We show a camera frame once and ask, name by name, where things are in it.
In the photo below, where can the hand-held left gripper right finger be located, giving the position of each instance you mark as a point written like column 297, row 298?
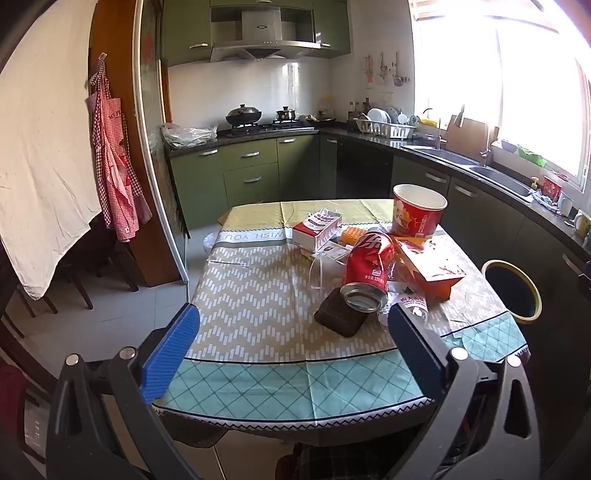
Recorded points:
column 415, row 350

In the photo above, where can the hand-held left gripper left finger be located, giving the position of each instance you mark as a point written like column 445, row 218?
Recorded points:
column 171, row 350

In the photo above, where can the orange paper carton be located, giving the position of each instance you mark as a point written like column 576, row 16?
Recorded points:
column 429, row 276

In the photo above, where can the dark brown wallet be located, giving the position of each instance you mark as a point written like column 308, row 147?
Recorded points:
column 336, row 314

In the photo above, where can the red soda can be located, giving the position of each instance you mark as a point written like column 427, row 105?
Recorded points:
column 369, row 267

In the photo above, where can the yellow rimmed waste bin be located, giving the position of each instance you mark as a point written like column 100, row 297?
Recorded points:
column 510, row 288

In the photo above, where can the orange foam net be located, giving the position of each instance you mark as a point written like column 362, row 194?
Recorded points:
column 353, row 235

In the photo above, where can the red paper bucket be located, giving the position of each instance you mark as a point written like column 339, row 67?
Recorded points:
column 411, row 217

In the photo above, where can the red and white box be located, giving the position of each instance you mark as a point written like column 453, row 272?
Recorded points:
column 314, row 231

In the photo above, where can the clear wrapper with white label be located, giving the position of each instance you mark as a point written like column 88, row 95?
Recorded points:
column 406, row 302

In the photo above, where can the dark wooden chair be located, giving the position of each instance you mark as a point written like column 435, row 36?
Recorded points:
column 78, row 272

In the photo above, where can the clear plastic cup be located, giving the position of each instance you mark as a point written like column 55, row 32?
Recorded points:
column 318, row 273

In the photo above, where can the dark base cabinets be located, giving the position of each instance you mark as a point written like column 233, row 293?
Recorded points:
column 466, row 217

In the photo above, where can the red checkered apron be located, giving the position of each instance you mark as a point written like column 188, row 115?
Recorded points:
column 115, row 175

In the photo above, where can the green base cabinets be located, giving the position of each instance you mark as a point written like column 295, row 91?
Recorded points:
column 249, row 175

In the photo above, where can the steel kitchen sink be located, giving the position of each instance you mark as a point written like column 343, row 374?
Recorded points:
column 489, row 173

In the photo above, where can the yellow cup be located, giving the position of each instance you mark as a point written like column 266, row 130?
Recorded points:
column 582, row 224

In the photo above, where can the red package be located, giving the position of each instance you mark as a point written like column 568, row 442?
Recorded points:
column 551, row 187

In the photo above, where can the steel sink faucet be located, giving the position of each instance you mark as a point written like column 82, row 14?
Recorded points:
column 485, row 147

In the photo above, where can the clear plastic bag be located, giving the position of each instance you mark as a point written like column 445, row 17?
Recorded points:
column 187, row 136

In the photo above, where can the wooden cutting board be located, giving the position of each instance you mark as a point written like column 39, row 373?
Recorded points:
column 466, row 136

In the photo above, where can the white hanging cloth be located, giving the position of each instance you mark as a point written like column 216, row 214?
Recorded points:
column 46, row 161

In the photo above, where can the white dish rack with dishes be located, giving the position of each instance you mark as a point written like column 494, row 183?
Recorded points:
column 383, row 124

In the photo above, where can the gas stove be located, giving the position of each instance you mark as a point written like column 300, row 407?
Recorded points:
column 272, row 127

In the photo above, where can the black wok with lid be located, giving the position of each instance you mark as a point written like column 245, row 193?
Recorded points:
column 243, row 115

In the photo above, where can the black frying pan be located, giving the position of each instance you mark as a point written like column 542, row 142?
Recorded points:
column 326, row 119

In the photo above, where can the steel cooking pot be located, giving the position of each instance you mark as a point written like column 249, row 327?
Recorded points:
column 286, row 114

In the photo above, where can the hanging kitchen utensils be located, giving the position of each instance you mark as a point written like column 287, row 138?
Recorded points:
column 385, row 69

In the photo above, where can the steel range hood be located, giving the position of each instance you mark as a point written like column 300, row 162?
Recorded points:
column 261, row 33

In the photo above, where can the wooden door frame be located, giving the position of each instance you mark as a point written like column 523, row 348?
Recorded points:
column 152, row 161

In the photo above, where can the green wall cabinets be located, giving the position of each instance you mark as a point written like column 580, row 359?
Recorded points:
column 184, row 32

